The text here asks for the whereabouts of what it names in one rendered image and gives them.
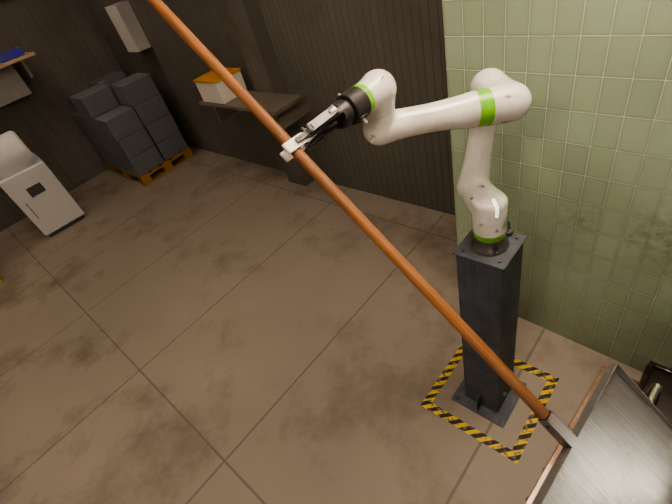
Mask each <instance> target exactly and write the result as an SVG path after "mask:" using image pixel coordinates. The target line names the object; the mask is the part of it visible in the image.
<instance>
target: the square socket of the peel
mask: <svg viewBox="0 0 672 504"><path fill-rule="evenodd" d="M549 412H550V414H549V416H548V417H547V418H545V419H543V420H541V419H539V418H538V421H539V422H540V423H541V425H542V426H543V427H544V428H545V429H546V430H547V431H548V432H549V433H550V434H551V435H552V436H553V437H554V438H555V439H556V441H557V442H558V443H559V444H560V445H561V446H562V447H566V448H573V447H574V445H575V443H576V442H577V440H578V437H577V436H576V435H575V434H574V433H573V432H572V431H571V430H570V429H569V428H568V427H567V425H566V424H565V423H564V422H563V421H562V420H561V419H560V418H559V417H558V416H557V415H556V414H555V413H554V412H553V411H550V410H549Z"/></svg>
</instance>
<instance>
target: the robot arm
mask: <svg viewBox="0 0 672 504"><path fill-rule="evenodd" d="M395 100H396V82H395V79H394V78H393V76H392V75H391V74H390V73H389V72H388V71H386V70H383V69H374V70H371V71H369V72H368V73H366V74H365V75H364V77H363V78H362V79H361V80H360V81H359V82H358V83H357V84H355V85H354V86H352V87H351V88H349V89H348V90H346V91H345V92H343V93H342V94H340V93H338V97H337V98H336V101H335V102H334V103H332V104H331V105H330V106H329V107H328V109H327V110H325V111H324V112H323V113H321V114H320V115H318V116H317V117H316V118H314V119H313V120H312V121H310V122H309V123H308V124H306V126H305V127H306V128H305V129H304V128H303V127H302V128H301V129H300V130H301V131H302V132H300V133H299V134H297V135H296V136H294V137H293V138H291V139H290V140H288V141H287V142H285V143H284V144H282V147H283V148H284V149H285V150H284V151H282V152H281V153H280V156H281V157H282V158H283V159H284V160H285V161H286V162H289V161H290V160H291V159H293V158H294V157H293V156H292V155H291V153H293V152H294V151H295V150H297V149H298V148H300V147H301V148H302V150H303V151H304V152H307V151H309V150H310V149H312V148H313V147H315V146H316V145H318V144H319V143H321V142H322V141H325V140H327V138H328V137H327V135H328V134H329V133H332V132H333V131H334V130H335V128H337V129H341V130H343V129H345V128H347V127H348V126H350V125H351V126H354V125H356V124H360V123H361V122H363V134H364V137H365V138H366V140H367V141H368V142H369V143H371V144H373V145H376V146H382V145H386V144H389V143H392V142H395V141H398V140H402V139H405V138H410V137H415V136H419V135H424V134H429V133H435V132H441V131H448V130H457V129H468V138H467V145H466V151H465V156H464V161H463V165H462V169H461V173H460V176H459V180H458V183H457V193H458V195H459V197H460V198H461V199H462V201H463V202H464V204H465V205H466V207H467V208H468V209H469V211H470V212H471V214H472V228H473V232H474V236H473V237H472V239H471V248H472V250H473V251H474V252H475V253H477V254H479V255H481V256H486V257H493V256H498V255H501V254H503V253H504V252H506V251H507V249H508V247H509V239H508V238H507V237H509V236H512V235H513V232H514V230H513V229H511V227H510V222H509V221H508V214H509V212H508V198H507V196H506V195H505V194H504V193H503V192H502V191H500V190H499V189H498V188H496V187H495V186H494V185H493V184H492V183H491V182H490V166H491V156H492V149H493V143H494V137H495V132H496V128H497V125H498V124H504V123H510V122H514V121H517V120H519V119H521V118H522V117H523V116H525V115H526V113H527V112H528V111H529V109H530V106H531V103H532V96H531V93H530V91H529V89H528V88H527V87H526V86H525V85H524V84H522V83H519V82H517V81H514V80H512V79H510V78H509V77H508V76H506V75H505V74H504V73H503V72H502V71H501V70H499V69H496V68H487V69H484V70H482V71H480V72H479V73H477V74H476V76H475V77H474V78H473V80H472V82H471V86H470V92H467V93H464V94H461V95H458V96H454V97H451V98H447V99H443V100H440V101H436V102H431V103H427V104H422V105H417V106H411V107H404V108H401V109H395Z"/></svg>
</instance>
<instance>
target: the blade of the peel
mask: <svg viewBox="0 0 672 504"><path fill-rule="evenodd" d="M572 432H573V433H574V434H575V435H576V436H577V437H578V440H577V442H576V443H575V445H574V447H573V448H566V447H562V449H561V451H560V452H559V454H558V456H557V458H556V460H555V462H554V463H553V465H552V467H551V469H550V471H549V472H548V474H547V476H546V478H545V480H544V481H543V483H542V485H541V487H540V489H539V490H538V492H537V494H536V496H535V498H534V500H533V501H532V503H531V504H672V424H671V423H670V422H669V421H668V420H667V419H666V418H665V416H664V415H663V414H662V413H661V412H660V411H659V410H658V408H657V407H656V406H655V405H654V404H653V403H652V402H651V400H650V399H649V398H648V397H647V396H646V395H645V393H644V392H643V391H642V390H641V389H640V388H639V387H638V385H637V384H636V383H635V382H634V381H633V380H632V379H631V377H630V376H629V375H628V374H627V373H626V372H625V370H624V369H623V368H622V367H621V366H620V365H619V364H618V363H609V364H608V366H607V367H606V369H605V371H604V373H603V375H602V377H601V378H600V380H599V382H598V384H597V386H596V387H595V389H594V391H593V393H592V395H591V396H590V398H589V400H588V402H587V404H586V405H585V407H584V409H583V411H582V413H581V415H580V416H579V418H578V420H577V422H576V424H575V425H574V427H573V429H572Z"/></svg>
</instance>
